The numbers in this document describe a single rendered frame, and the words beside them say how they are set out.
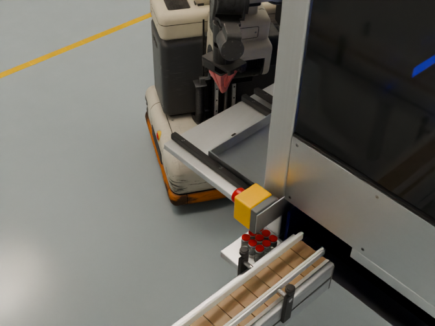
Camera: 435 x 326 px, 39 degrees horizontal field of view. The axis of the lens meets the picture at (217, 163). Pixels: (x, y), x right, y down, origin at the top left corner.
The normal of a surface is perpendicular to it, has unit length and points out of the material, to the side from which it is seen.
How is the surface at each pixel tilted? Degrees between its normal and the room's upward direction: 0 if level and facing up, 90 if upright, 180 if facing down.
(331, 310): 90
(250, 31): 98
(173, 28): 90
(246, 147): 0
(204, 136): 0
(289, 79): 90
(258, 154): 0
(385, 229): 90
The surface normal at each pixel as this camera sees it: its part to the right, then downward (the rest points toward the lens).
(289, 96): -0.73, 0.44
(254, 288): 0.02, -0.74
